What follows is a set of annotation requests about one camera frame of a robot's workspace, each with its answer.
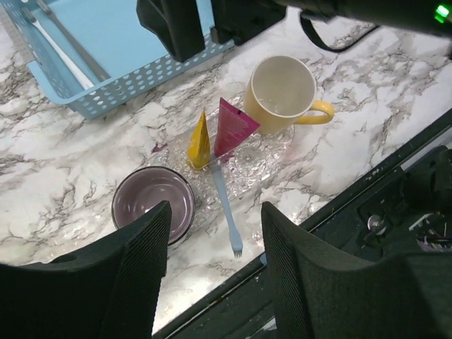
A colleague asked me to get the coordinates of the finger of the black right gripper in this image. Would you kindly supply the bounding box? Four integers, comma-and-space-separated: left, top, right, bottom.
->
136, 0, 206, 62
210, 0, 287, 46

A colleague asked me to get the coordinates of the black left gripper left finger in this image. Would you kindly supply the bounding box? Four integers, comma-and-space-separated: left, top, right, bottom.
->
1, 201, 172, 338

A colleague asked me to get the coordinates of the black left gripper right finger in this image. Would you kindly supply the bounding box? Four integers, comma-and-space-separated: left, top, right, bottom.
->
261, 202, 451, 338

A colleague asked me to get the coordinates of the light blue perforated basket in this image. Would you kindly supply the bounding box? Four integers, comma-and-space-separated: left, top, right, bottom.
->
1, 1, 234, 119

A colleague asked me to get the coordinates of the yellow mug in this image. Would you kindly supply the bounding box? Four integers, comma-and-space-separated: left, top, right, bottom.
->
243, 55, 335, 135

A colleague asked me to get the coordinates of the light blue toothbrush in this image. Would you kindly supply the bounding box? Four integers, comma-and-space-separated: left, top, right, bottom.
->
209, 153, 243, 258

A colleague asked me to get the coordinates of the purple mug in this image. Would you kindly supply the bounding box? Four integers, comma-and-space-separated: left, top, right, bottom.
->
111, 166, 196, 245

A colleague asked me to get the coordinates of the clear textured glass tray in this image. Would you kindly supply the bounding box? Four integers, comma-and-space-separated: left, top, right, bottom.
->
150, 105, 295, 214

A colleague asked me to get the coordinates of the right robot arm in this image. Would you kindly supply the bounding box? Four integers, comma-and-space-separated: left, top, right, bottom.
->
136, 1, 451, 62

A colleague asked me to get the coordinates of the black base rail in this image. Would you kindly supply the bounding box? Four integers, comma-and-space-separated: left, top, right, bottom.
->
156, 113, 451, 338

